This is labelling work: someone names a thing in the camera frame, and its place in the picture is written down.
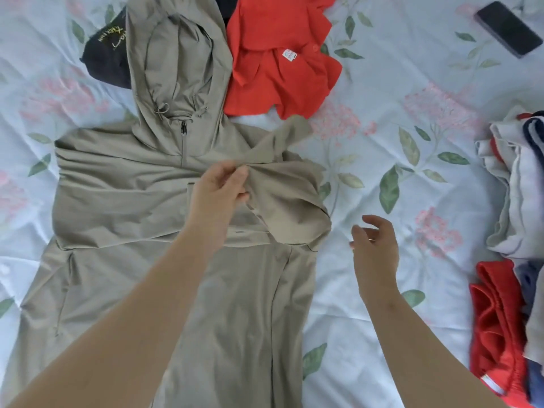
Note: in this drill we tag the person's right hand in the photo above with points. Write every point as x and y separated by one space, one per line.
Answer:
378 263

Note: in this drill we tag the person's left hand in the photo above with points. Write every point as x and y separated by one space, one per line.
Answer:
212 208

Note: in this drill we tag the person's right thumb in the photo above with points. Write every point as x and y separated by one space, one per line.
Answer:
359 237

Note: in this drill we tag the person's left thumb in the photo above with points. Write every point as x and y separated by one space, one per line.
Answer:
239 179

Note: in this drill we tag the khaki hooded zip jacket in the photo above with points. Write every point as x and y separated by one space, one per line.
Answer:
127 195

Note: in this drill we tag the person's left forearm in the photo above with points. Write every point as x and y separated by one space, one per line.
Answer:
127 327

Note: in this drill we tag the person's right forearm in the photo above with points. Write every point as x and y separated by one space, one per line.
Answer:
420 361

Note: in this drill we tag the light blue floral bed sheet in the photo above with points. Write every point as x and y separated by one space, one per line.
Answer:
403 101

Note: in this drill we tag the red collared shirt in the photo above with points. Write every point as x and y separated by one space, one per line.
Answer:
272 25

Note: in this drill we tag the red elastic-waist shorts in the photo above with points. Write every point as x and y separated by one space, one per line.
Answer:
495 327

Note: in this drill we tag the white crumpled garment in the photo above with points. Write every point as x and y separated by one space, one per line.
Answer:
520 195

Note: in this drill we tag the dark navy garment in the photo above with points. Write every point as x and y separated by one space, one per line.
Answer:
225 6

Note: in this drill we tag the blue garment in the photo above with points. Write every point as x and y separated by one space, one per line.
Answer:
529 278

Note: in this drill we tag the black garment with yellow print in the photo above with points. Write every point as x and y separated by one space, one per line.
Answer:
106 59

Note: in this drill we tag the grey garment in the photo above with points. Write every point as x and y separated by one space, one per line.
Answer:
536 331

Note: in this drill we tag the navy garment with white trim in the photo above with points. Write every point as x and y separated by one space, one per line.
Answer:
535 135

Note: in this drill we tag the black smartphone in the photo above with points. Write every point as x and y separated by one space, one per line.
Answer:
508 28

